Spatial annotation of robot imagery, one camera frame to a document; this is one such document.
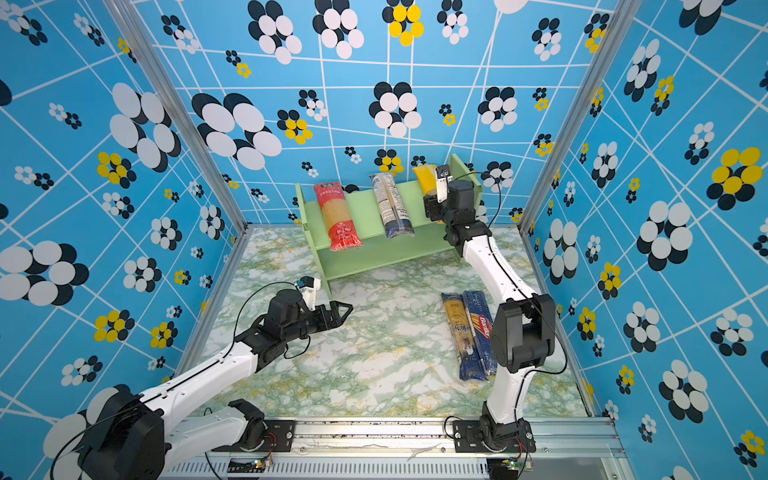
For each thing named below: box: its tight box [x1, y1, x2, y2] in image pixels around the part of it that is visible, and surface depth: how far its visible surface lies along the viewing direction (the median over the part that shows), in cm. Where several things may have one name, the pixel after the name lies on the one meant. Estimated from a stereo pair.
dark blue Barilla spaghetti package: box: [460, 291, 498, 381], surface depth 88 cm
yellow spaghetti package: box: [412, 163, 437, 196], surface depth 96 cm
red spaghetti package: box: [313, 182, 364, 251], surface depth 83 cm
